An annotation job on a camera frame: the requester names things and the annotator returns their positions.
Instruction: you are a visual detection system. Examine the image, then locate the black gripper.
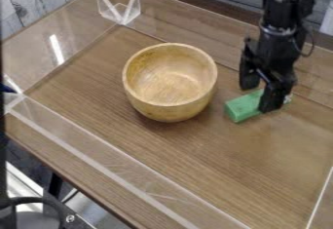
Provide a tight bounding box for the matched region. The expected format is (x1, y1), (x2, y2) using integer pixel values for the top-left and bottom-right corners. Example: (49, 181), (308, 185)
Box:
(239, 24), (299, 113)

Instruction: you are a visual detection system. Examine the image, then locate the green rectangular block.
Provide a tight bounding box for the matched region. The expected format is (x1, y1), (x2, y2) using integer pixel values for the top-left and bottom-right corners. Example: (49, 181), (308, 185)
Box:
(223, 89), (263, 123)

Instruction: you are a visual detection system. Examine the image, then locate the light wooden bowl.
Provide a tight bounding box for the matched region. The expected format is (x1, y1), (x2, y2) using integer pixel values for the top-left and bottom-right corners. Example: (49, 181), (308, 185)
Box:
(121, 43), (217, 123)

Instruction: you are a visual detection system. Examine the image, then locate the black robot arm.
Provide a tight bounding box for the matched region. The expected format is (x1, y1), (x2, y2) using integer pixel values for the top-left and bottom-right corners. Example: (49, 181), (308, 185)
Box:
(239, 0), (314, 113)

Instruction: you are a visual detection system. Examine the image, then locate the white object at right edge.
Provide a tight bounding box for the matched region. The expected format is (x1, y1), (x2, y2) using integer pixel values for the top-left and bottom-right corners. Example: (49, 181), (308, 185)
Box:
(319, 0), (333, 36)

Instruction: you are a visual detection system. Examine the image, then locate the black table leg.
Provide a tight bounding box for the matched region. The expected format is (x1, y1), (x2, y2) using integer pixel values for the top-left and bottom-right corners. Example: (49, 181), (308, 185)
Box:
(48, 173), (64, 199)

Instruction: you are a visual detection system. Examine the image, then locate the blue object behind acrylic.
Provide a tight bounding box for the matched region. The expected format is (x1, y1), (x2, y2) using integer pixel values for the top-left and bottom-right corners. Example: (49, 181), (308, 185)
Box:
(0, 84), (17, 94)

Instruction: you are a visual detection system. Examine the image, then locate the black vertical pole at left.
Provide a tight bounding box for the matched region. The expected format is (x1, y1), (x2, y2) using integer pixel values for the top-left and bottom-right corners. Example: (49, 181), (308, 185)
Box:
(0, 59), (7, 207)

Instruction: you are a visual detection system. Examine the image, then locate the clear acrylic enclosure wall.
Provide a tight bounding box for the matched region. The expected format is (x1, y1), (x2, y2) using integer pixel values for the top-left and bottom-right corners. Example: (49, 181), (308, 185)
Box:
(2, 0), (333, 229)

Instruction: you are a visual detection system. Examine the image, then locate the black metal bracket with screw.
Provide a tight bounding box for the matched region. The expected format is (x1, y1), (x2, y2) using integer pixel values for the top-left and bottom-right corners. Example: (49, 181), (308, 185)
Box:
(41, 201), (96, 229)

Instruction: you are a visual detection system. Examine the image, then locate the black cable loop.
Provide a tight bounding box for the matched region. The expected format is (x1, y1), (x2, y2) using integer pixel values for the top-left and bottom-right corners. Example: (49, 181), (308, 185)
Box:
(0, 196), (70, 229)

